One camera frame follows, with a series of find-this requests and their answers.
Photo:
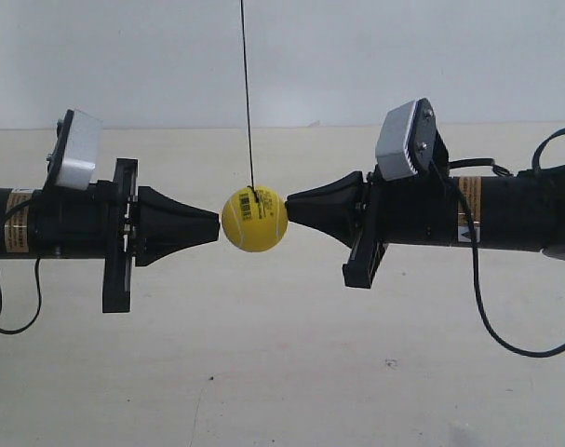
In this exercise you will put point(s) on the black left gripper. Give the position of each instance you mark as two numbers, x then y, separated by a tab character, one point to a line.
72	224

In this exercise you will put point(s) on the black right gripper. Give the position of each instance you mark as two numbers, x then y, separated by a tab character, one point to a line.
417	210

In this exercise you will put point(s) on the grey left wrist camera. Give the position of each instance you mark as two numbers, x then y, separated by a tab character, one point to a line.
73	160

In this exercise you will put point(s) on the yellow tennis ball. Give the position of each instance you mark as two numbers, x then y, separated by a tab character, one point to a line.
254	219

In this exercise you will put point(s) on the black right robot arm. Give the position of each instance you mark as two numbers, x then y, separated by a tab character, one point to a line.
521	212

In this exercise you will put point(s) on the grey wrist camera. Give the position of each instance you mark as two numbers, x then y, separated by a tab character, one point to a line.
73	160
406	142

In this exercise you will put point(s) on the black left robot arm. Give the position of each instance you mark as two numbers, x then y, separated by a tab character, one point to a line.
14	223

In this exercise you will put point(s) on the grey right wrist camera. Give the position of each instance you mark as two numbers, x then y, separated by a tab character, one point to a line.
406	142

